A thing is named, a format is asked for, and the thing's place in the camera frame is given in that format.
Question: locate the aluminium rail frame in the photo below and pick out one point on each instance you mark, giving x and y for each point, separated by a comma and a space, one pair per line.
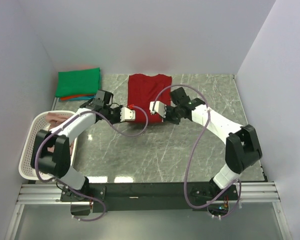
49, 194

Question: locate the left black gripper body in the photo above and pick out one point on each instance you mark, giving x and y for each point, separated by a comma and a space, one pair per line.
113, 114

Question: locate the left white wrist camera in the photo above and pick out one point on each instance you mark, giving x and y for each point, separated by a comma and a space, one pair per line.
127, 114

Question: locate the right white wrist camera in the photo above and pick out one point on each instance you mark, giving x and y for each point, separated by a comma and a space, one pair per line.
158, 107

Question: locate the pink t shirt in basket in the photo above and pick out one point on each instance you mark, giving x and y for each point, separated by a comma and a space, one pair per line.
54, 120

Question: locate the orange folded t shirt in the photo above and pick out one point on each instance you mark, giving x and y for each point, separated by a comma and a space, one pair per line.
66, 98

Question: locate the red t shirt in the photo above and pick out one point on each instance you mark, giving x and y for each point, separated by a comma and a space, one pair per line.
143, 89

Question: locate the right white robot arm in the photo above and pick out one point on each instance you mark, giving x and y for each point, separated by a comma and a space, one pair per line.
242, 146

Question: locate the green folded t shirt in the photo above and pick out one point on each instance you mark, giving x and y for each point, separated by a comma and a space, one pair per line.
78, 82

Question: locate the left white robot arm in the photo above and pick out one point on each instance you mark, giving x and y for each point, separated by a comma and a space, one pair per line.
51, 158

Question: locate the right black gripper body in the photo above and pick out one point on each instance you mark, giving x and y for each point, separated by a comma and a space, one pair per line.
173, 115

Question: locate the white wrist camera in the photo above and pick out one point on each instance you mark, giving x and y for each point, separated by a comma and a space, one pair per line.
127, 114
158, 107

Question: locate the teal folded t shirt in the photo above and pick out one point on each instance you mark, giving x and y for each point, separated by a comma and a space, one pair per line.
81, 97

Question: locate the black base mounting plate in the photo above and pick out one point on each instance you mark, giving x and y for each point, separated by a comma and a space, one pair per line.
149, 196

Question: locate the white plastic laundry basket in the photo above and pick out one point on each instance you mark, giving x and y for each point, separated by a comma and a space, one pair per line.
39, 123

